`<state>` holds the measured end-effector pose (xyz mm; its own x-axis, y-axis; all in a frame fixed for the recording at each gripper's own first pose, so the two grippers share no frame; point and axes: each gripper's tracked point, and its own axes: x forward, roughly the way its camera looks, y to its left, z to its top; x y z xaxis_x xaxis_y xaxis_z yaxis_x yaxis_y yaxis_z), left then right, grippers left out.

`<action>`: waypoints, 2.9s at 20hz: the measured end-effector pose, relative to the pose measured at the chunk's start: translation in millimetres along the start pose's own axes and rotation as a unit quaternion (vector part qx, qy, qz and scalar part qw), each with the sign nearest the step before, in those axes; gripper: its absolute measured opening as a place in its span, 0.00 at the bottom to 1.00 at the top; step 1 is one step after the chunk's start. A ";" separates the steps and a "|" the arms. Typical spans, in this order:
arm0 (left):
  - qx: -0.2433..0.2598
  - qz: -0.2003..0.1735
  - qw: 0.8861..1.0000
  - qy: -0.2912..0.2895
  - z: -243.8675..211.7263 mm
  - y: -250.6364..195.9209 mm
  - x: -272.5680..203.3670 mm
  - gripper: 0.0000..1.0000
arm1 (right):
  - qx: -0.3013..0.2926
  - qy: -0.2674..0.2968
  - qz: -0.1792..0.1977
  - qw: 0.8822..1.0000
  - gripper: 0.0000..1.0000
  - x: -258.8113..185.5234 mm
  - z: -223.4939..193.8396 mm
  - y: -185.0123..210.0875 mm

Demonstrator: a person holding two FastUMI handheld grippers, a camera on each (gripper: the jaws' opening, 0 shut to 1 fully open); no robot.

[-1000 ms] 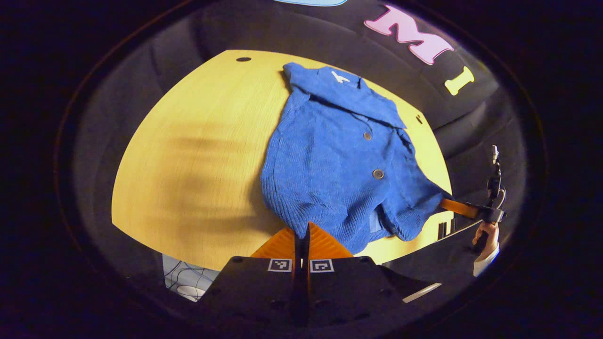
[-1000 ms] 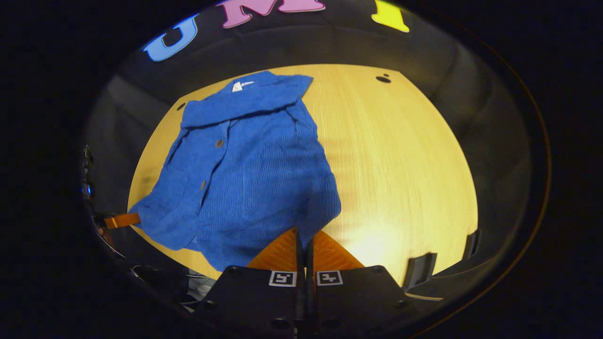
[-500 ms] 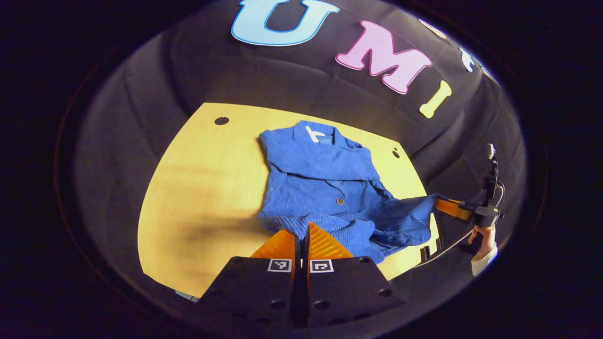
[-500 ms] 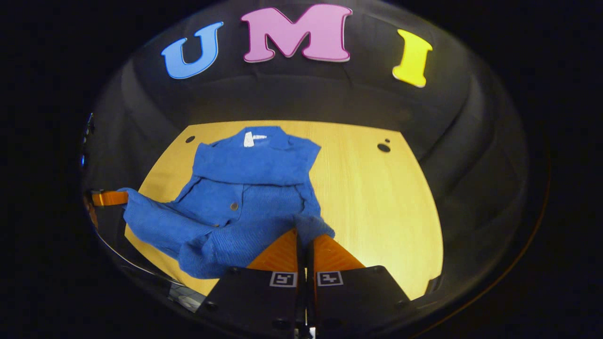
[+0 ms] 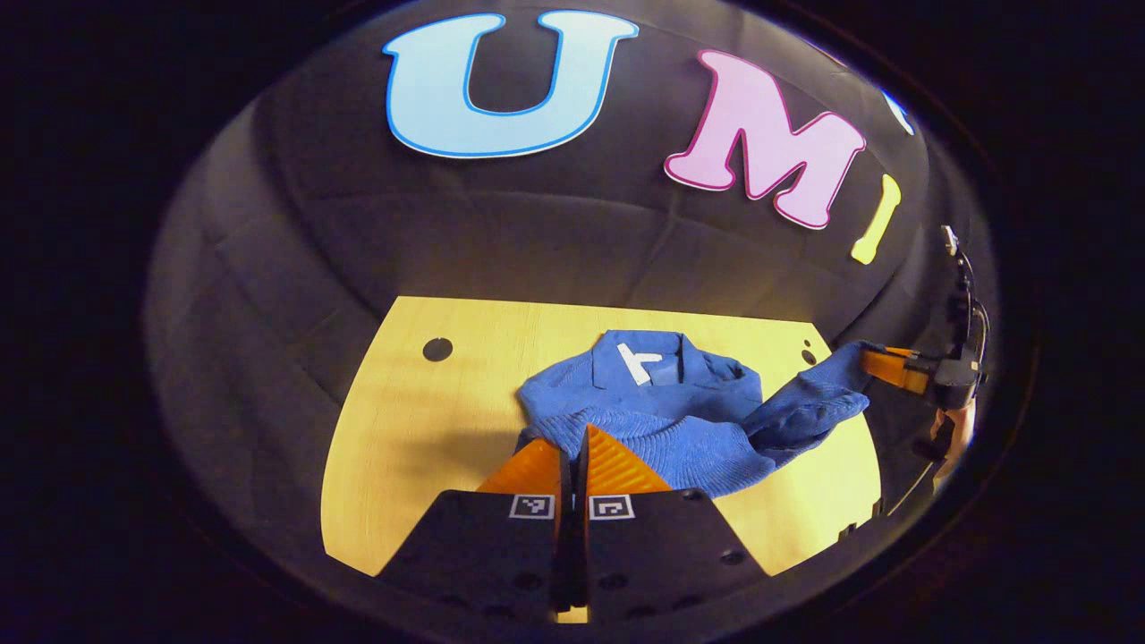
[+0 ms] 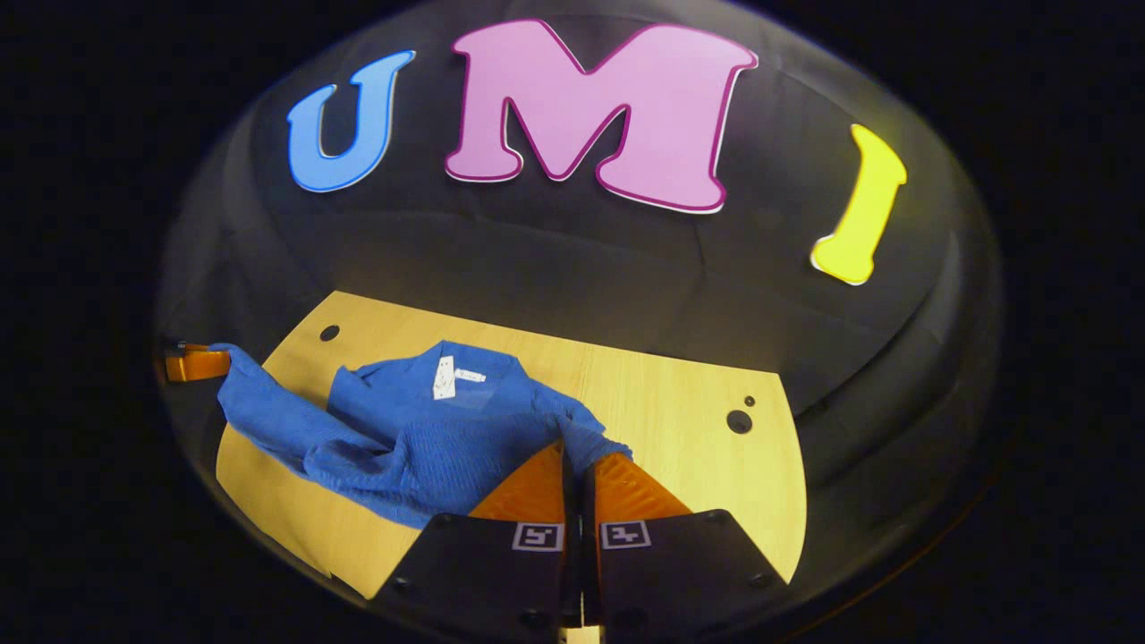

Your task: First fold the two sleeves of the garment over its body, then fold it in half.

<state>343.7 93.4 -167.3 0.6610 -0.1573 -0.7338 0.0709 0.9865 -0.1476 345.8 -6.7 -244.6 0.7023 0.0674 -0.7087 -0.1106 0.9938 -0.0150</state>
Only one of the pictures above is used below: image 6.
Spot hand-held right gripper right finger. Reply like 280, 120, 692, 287
581, 452, 788, 627

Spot blue corduroy shirt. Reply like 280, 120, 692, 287
215, 340, 633, 529

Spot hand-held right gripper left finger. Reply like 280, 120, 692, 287
371, 438, 573, 627

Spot black backdrop cloth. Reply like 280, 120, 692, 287
152, 0, 1007, 618

